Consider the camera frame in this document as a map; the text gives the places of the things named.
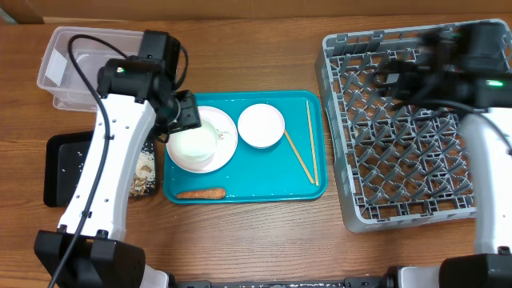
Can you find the rice and food scraps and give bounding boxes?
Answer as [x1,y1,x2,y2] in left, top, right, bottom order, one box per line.
[130,151,156,198]

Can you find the wooden chopstick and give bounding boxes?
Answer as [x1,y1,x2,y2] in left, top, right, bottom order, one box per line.
[284,129,314,184]
[306,100,319,186]

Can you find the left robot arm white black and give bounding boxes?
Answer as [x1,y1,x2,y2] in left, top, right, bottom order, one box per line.
[34,30,201,287]

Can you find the small white plate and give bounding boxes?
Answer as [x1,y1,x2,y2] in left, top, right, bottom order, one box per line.
[238,103,285,149]

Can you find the large white plate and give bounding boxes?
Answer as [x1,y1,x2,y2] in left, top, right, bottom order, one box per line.
[166,106,238,174]

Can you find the teal plastic serving tray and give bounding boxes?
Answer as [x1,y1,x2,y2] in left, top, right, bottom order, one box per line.
[162,90,328,204]

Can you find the orange carrot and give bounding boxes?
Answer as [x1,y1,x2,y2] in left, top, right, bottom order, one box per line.
[175,188,226,200]

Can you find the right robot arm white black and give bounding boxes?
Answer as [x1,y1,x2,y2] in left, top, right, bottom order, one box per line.
[372,22,511,287]

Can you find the clear plastic waste bin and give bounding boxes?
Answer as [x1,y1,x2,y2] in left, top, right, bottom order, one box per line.
[37,26,143,112]

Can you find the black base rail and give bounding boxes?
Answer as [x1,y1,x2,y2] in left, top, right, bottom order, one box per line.
[171,265,441,288]

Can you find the white bowl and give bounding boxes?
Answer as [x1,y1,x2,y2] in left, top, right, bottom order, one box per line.
[168,119,218,163]

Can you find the black waste tray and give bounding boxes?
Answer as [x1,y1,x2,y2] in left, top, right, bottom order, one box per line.
[43,131,158,207]

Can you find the grey plastic dishwasher rack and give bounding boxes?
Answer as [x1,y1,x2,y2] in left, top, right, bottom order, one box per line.
[317,19,511,232]

